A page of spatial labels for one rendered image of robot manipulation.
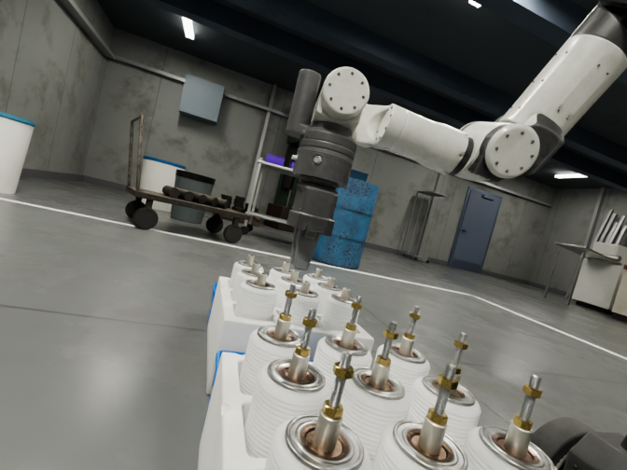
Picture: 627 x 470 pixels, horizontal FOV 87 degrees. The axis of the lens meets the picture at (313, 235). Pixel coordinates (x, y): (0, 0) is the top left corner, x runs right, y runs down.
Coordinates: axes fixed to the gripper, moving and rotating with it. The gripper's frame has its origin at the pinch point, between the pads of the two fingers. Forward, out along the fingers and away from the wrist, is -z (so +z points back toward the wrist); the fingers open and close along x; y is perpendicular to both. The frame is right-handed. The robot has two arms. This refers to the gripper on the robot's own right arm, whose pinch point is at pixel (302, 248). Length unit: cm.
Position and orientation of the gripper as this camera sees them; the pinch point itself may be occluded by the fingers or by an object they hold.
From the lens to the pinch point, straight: 52.6
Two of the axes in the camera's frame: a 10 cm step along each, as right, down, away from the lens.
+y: -9.4, -2.2, -2.5
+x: -2.3, -1.1, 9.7
